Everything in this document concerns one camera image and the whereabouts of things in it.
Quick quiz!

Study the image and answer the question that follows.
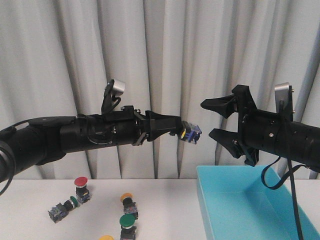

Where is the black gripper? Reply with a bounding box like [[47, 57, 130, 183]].
[[103, 105, 183, 146], [200, 84, 278, 167]]

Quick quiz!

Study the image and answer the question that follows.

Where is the red push button front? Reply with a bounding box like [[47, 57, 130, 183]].
[[179, 121, 202, 145]]

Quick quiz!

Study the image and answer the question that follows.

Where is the red push button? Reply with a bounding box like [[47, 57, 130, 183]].
[[74, 176, 91, 204], [179, 121, 202, 145]]

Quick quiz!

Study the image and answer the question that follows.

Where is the yellow push button front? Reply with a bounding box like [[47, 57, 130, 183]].
[[98, 235, 114, 240]]

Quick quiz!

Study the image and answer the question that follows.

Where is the yellow push button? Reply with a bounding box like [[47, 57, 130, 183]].
[[98, 235, 114, 240], [120, 192, 139, 220]]

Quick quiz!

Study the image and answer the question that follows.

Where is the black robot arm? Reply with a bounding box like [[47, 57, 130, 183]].
[[0, 105, 183, 182], [200, 82, 320, 172]]

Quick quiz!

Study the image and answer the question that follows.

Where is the light blue plastic box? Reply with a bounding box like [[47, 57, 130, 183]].
[[195, 164, 320, 240]]

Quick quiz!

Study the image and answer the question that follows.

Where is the yellow push button back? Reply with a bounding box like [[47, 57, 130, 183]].
[[120, 192, 139, 220]]

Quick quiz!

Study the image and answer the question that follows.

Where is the red push button back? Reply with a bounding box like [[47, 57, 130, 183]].
[[74, 176, 91, 204]]

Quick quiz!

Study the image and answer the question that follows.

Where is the green push button front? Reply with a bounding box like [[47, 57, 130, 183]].
[[119, 213, 137, 240]]

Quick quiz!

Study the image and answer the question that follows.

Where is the white pleated curtain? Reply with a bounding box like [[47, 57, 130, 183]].
[[0, 0, 320, 179]]

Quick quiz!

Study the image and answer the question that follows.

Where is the green push button lying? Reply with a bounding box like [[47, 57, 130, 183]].
[[48, 196, 79, 223]]

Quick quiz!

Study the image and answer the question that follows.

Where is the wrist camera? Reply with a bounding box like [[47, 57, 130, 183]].
[[101, 79, 126, 115], [274, 82, 294, 121]]

